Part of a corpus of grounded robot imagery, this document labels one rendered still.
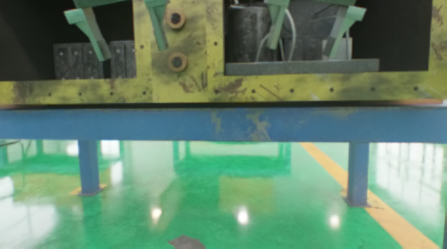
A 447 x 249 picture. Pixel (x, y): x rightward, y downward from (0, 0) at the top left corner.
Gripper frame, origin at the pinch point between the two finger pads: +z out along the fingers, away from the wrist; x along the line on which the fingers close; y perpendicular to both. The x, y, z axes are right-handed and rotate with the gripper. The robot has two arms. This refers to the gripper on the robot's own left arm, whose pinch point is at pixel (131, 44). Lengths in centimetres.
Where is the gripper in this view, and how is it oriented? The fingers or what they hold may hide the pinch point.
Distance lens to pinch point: 51.6
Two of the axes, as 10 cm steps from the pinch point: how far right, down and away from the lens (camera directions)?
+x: -9.8, 1.2, 1.5
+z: 1.8, 8.7, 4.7
